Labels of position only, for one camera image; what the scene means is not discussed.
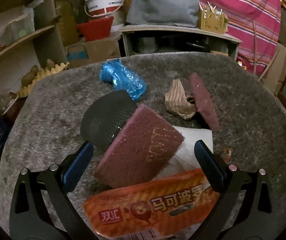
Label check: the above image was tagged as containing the orange sausage snack wrapper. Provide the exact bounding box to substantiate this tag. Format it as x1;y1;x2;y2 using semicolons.
83;169;220;239

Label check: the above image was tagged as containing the white tissue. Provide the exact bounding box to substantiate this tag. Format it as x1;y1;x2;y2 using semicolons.
153;126;213;180

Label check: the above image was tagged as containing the small maroon scouring pad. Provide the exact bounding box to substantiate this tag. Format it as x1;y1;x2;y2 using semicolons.
190;73;220;132

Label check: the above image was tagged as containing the large maroon scouring pad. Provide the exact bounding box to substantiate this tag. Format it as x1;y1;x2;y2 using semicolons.
93;104;184;189

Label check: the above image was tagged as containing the blue plastic bag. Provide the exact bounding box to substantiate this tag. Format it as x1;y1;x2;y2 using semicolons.
99;59;147;101

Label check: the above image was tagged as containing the grey fuzzy table mat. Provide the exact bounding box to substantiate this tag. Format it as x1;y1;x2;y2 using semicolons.
0;53;286;232

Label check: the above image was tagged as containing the yellow egg tray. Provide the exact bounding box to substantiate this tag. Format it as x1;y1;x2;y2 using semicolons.
16;62;70;98

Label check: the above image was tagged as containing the cardboard box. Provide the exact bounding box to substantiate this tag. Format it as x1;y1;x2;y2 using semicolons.
65;40;121;68

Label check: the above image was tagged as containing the red plastic basket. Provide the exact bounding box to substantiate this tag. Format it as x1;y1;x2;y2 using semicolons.
77;16;114;42

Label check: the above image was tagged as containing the yellow chopstick holder box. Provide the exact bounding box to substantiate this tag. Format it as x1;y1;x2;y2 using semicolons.
198;3;229;34

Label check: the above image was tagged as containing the grey low cabinet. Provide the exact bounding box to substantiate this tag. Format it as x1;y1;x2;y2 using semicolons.
120;24;242;60

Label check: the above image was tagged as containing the pink striped cloth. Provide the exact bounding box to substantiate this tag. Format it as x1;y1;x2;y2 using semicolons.
199;0;281;75

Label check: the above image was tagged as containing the white plastic bucket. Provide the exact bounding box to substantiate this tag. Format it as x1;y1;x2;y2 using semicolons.
84;0;125;18

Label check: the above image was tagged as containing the grey fabric cushion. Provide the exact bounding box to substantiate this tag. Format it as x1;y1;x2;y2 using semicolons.
126;0;199;28

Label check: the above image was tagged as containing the wooden wall shelf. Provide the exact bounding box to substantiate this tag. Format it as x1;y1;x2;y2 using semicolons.
0;0;67;90

